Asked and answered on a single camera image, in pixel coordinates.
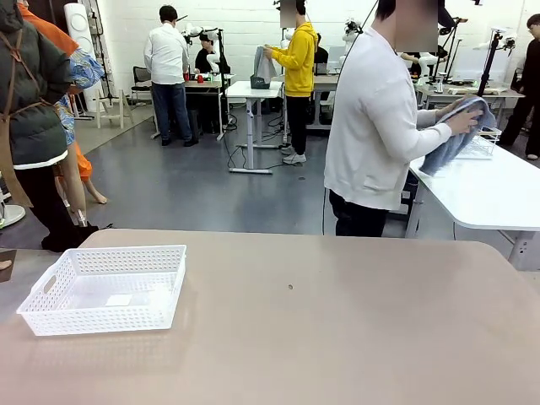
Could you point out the white rounded table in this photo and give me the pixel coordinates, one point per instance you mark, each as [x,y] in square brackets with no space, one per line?
[485,190]

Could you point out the dark grey storage bin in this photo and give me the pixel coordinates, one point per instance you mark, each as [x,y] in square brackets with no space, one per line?
[259,82]

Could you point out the person in yellow hoodie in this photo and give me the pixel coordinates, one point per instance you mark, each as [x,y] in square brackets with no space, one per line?
[299,67]

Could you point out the person's right forearm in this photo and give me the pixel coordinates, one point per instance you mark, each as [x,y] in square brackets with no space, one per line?
[434,134]

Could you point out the person's left forearm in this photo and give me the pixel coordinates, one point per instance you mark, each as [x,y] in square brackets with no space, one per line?
[426,116]

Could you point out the grey long background desk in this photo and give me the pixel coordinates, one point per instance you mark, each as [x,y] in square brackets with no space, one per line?
[464,93]

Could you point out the person in white shirt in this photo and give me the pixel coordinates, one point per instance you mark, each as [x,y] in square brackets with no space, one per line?
[166,55]

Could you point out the blue grey towel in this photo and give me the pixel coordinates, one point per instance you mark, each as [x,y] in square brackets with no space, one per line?
[447,147]

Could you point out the light grey cloth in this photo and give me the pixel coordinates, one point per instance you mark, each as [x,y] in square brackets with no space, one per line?
[265,63]

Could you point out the white round stand base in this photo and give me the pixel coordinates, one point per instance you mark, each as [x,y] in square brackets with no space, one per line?
[12,215]

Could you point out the wooden background desk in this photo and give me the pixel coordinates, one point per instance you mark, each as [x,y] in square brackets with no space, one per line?
[206,85]

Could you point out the mannequin in orange clothes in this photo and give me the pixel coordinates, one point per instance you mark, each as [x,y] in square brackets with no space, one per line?
[50,34]

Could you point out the person's right hand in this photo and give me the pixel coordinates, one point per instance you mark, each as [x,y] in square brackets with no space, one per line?
[464,122]

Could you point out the person in white sweater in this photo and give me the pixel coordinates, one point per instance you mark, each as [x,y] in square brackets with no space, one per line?
[371,126]

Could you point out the seated person in black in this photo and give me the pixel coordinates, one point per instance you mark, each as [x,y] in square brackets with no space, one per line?
[206,57]

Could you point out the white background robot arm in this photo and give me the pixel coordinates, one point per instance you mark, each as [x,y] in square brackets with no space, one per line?
[351,29]
[195,30]

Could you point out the white perforated plastic basket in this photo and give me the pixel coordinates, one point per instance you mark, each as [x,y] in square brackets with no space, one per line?
[105,325]

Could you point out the black camera tripod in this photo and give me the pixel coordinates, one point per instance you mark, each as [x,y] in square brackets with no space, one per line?
[489,63]

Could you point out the black mesh chair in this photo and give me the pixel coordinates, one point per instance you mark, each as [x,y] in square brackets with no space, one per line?
[141,76]

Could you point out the person's left hand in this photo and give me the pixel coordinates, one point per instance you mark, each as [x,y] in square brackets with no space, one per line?
[448,111]

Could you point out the person in dark vest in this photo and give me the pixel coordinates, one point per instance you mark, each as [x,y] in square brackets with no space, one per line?
[34,105]

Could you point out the small white standing desk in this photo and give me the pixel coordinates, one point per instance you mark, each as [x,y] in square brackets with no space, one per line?
[244,95]

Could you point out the white wooden step stand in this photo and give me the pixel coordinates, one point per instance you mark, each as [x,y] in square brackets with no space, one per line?
[123,105]

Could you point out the standing person in black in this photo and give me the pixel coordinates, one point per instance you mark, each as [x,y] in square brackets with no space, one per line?
[529,76]

